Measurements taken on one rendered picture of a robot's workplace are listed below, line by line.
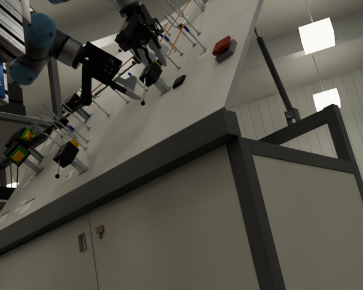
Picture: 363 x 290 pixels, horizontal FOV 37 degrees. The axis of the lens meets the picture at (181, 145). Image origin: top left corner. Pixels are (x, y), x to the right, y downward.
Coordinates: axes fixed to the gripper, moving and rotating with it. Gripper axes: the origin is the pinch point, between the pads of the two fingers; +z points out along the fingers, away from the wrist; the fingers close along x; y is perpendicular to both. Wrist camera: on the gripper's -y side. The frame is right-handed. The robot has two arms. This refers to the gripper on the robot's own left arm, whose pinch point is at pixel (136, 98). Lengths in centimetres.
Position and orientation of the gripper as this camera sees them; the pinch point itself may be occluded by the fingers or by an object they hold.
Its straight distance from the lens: 158.6
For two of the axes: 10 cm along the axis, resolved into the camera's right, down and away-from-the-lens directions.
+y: 5.0, -8.6, -0.5
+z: 8.6, 4.9, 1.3
